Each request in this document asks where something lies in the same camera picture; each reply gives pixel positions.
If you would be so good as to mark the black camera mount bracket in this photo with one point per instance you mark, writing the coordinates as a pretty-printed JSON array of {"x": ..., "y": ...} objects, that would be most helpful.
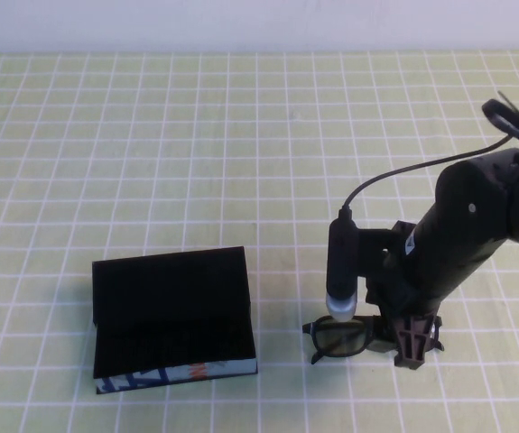
[{"x": 372, "y": 243}]

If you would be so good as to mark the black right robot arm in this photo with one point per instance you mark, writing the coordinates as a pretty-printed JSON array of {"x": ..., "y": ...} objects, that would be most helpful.
[{"x": 466, "y": 216}]

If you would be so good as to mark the green white-checked tablecloth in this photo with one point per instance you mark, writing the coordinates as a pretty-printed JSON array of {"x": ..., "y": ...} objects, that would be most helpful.
[{"x": 196, "y": 158}]

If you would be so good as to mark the black patterned glasses case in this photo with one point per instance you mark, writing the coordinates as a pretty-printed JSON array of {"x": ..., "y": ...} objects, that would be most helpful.
[{"x": 169, "y": 288}]

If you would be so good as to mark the black framed glasses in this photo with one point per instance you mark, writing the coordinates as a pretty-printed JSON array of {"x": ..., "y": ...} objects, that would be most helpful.
[{"x": 340, "y": 339}]

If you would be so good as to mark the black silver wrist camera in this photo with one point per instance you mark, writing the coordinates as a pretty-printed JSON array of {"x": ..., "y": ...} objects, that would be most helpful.
[{"x": 340, "y": 261}]

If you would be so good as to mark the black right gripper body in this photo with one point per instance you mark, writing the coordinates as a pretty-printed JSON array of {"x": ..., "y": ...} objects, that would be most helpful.
[{"x": 399, "y": 297}]

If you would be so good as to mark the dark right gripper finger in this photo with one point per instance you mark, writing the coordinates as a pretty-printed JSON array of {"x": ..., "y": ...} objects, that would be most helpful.
[
  {"x": 414, "y": 343},
  {"x": 384, "y": 345}
]

